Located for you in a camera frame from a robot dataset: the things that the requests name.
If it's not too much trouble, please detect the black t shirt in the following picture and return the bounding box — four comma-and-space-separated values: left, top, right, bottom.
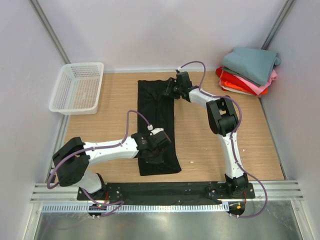
137, 80, 182, 176

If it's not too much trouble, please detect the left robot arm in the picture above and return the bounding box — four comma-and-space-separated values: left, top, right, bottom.
52, 128, 172, 200

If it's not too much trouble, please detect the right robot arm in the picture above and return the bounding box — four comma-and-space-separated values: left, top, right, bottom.
163, 70, 249, 198

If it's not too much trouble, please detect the folded red t shirt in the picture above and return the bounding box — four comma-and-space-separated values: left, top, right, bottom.
215, 67, 241, 86

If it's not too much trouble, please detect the folded white t shirt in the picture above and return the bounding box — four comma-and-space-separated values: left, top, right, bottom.
221, 86, 252, 96

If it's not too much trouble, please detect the folded orange t shirt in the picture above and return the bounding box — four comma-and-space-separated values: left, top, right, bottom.
218, 80, 268, 96

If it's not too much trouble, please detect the folded grey t shirt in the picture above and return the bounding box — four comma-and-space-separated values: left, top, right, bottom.
222, 66, 261, 87

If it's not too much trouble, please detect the folded pink t shirt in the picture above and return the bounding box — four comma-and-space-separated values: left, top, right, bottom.
234, 69, 278, 96

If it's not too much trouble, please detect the folded teal t shirt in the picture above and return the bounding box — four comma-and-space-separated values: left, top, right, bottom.
222, 47, 282, 84

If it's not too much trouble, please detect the white plastic basket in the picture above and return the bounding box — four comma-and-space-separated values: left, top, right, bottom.
49, 62, 104, 116

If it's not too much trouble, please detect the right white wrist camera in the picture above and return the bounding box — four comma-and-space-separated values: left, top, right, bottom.
175, 67, 184, 74

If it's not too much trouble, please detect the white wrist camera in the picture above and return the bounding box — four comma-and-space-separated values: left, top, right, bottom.
175, 67, 184, 74
147, 124, 164, 136

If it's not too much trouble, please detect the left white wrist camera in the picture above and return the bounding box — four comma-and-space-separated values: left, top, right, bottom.
147, 124, 164, 136

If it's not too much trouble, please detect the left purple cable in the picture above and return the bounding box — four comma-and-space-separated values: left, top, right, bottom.
46, 110, 153, 217

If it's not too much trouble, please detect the purple cable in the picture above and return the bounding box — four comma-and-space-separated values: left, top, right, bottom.
181, 60, 269, 220
46, 110, 153, 217

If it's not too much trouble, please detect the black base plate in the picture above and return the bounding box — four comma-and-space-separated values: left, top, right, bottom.
93, 181, 256, 206

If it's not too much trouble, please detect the white slotted cable duct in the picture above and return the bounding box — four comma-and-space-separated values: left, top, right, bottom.
41, 202, 229, 214

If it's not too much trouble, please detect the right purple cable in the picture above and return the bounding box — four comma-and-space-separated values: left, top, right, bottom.
181, 60, 269, 220

